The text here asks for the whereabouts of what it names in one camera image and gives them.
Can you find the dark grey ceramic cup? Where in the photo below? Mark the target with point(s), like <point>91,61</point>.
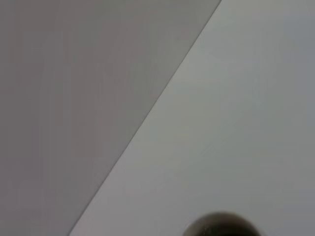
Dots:
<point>221,223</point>

